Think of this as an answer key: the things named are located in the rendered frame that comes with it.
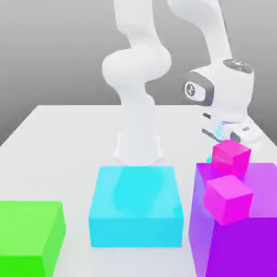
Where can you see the large green box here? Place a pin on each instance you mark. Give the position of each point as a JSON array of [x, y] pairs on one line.
[[26, 233]]

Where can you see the small magenta cube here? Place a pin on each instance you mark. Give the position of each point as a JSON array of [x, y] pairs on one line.
[[227, 199]]

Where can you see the large cyan box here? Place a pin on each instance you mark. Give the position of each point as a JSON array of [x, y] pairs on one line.
[[136, 207]]

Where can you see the small hot pink cube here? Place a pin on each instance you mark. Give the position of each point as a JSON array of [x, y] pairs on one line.
[[229, 158]]

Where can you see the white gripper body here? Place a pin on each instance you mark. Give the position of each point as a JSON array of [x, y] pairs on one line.
[[254, 138]]

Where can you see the large purple box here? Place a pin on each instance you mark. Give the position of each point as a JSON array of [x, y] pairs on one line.
[[240, 248]]

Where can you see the small cyan cube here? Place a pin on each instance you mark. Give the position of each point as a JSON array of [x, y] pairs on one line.
[[208, 159]]

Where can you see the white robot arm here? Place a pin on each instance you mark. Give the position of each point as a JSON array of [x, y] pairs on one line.
[[134, 71]]

